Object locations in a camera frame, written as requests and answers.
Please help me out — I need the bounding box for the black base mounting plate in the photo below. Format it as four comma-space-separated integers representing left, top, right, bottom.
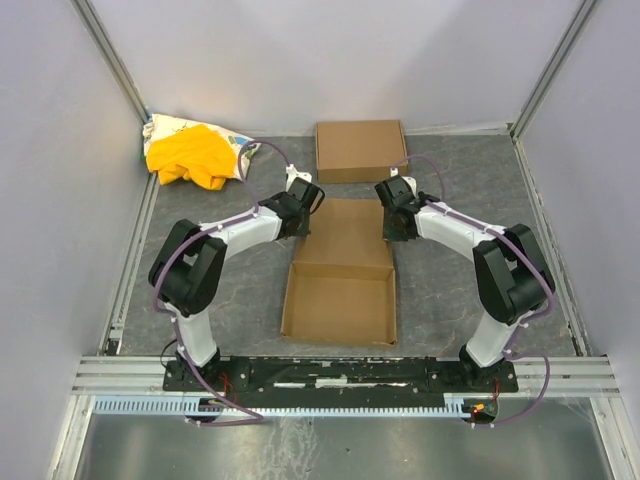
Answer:
162, 353, 519, 412

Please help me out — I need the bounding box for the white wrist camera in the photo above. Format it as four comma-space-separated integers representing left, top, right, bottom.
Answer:
285, 163, 312, 191
390, 168, 417, 196

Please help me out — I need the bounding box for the aluminium front rail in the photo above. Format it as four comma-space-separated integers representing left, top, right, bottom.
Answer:
71, 356, 621, 398

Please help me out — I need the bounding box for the yellow cloth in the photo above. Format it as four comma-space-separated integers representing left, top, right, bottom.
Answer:
146, 125, 237, 190

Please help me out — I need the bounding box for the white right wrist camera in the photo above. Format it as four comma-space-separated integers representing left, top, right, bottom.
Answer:
390, 168, 417, 196

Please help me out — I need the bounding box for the aluminium floor rail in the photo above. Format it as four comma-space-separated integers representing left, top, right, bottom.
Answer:
513, 137, 639, 479
45, 174, 159, 479

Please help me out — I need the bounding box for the right aluminium frame post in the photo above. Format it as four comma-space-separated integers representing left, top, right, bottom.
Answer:
509, 0, 601, 141

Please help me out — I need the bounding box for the left aluminium frame post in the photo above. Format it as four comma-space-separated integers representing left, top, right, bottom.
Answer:
70, 0, 150, 123

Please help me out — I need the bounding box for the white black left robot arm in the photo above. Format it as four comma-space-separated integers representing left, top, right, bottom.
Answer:
148, 177, 325, 368

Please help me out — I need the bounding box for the brown cardboard box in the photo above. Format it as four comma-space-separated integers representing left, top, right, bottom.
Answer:
281, 198, 397, 348
315, 120, 408, 184

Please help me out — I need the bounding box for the folded brown cardboard box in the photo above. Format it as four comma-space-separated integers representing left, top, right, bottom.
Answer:
315, 120, 408, 184

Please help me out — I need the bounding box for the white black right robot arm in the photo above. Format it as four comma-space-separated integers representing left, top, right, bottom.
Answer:
375, 173, 555, 372

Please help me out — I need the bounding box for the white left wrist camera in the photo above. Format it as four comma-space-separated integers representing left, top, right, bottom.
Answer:
285, 163, 312, 191

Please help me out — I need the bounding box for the right aluminium floor rail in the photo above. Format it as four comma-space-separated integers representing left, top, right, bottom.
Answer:
513, 137, 639, 479

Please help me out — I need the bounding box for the light blue slotted cable duct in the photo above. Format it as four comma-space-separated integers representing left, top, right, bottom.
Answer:
93, 388, 471, 419

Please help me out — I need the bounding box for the aluminium frame post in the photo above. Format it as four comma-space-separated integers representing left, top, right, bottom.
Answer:
509, 0, 601, 141
70, 0, 150, 123

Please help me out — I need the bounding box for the left aluminium floor rail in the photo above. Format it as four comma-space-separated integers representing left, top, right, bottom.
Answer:
45, 174, 159, 479

